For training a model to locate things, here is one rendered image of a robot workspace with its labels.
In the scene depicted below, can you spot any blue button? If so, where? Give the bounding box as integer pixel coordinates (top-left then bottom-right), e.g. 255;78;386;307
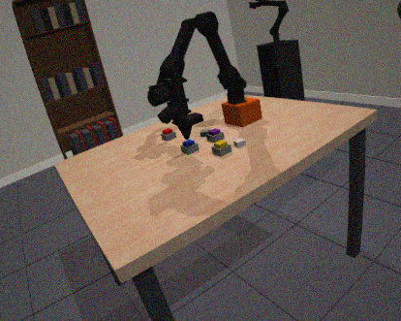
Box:
180;140;199;155

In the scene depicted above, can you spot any yellow button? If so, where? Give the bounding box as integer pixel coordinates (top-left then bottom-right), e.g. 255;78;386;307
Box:
211;140;231;157

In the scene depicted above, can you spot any red button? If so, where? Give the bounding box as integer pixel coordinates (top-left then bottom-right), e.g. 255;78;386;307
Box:
161;128;176;141

